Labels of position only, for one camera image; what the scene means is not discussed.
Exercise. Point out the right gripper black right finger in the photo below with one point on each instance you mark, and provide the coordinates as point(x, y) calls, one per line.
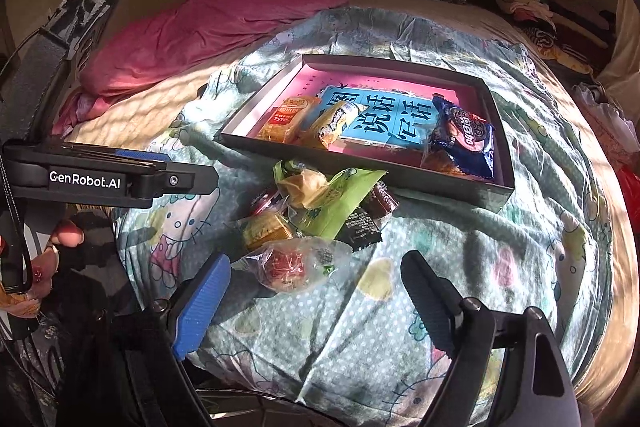
point(435, 299)

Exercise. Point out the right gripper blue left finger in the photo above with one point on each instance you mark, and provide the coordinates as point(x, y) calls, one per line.
point(197, 304)

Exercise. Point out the clear packet red pastry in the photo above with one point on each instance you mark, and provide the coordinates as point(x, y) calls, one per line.
point(294, 265)

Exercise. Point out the black green snack packet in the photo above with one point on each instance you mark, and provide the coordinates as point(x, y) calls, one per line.
point(359, 230)

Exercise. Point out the yellow cake packet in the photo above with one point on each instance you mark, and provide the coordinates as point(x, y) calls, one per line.
point(265, 227)

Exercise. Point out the dark red candy packet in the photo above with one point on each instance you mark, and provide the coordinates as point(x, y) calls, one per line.
point(380, 202)

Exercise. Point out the Snickers chocolate bar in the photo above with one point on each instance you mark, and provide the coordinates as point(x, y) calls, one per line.
point(269, 199)

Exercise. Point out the green milk candy bag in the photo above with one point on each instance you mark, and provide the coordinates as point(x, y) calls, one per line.
point(316, 205)

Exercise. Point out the blue Oreo cookie packet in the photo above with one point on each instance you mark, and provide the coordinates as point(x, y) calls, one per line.
point(461, 143)

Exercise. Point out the orange biscuit packet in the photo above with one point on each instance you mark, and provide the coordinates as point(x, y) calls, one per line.
point(284, 123)

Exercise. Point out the white yellow snack packet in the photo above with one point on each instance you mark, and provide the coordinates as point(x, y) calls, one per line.
point(331, 124)

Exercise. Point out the left hand red nails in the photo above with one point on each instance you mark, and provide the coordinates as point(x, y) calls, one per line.
point(44, 267)

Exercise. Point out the green cartoon print blanket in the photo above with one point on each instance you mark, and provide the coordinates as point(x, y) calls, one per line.
point(355, 347)

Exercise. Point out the grey cardboard box tray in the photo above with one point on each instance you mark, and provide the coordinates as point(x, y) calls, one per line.
point(402, 166)

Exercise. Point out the red plastic bag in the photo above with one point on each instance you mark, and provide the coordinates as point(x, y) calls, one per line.
point(630, 186)

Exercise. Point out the white plastic bag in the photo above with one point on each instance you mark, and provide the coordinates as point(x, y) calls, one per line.
point(610, 117)

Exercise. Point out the pink duvet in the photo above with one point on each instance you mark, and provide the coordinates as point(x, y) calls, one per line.
point(158, 47)

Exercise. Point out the cream curtain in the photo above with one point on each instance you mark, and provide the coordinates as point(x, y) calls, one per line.
point(620, 78)

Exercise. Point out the pile of clothes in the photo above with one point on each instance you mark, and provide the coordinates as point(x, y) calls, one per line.
point(574, 35)

